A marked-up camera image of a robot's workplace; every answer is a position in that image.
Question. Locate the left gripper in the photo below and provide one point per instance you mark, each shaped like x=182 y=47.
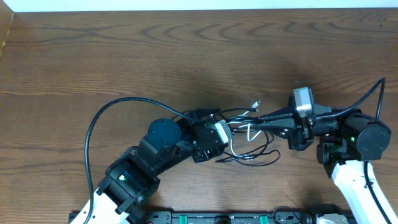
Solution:
x=198 y=157

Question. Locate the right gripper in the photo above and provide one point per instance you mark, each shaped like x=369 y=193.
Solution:
x=298 y=129

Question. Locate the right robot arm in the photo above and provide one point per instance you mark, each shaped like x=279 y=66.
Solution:
x=349 y=141

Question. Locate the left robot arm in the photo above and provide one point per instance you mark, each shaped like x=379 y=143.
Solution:
x=131 y=180

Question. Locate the wooden side panel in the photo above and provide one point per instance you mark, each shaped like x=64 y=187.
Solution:
x=6 y=19

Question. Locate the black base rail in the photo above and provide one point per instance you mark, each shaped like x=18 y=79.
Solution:
x=167 y=217

